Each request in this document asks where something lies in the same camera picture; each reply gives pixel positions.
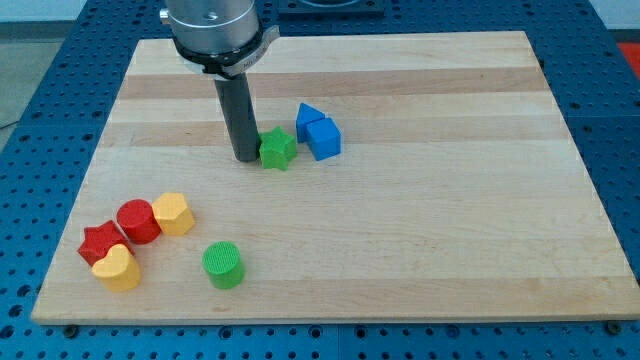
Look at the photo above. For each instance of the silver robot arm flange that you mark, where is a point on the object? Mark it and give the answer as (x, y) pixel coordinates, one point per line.
(225, 37)

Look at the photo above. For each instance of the blue triangle block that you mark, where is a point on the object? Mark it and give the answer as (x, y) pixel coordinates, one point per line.
(306, 115)

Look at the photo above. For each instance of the blue cube block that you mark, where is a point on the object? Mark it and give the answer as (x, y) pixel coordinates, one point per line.
(324, 138)

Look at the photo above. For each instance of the green star block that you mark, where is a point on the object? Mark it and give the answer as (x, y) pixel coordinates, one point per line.
(277, 149)

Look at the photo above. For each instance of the wooden board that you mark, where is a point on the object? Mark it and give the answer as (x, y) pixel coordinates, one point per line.
(459, 194)

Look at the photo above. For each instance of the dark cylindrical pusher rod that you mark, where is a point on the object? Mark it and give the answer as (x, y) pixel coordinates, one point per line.
(236, 104)

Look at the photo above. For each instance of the green cylinder block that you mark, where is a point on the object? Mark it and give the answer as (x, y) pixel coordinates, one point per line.
(223, 265)

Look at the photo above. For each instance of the yellow hexagon block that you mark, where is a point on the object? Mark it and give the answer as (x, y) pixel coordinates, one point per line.
(173, 214)

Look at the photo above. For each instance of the red cylinder block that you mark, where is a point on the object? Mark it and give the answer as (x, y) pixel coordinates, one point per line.
(137, 220)

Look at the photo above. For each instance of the yellow heart block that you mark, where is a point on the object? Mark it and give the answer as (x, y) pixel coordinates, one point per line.
(118, 271)

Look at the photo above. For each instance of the red star block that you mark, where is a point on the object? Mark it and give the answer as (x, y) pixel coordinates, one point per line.
(98, 240)

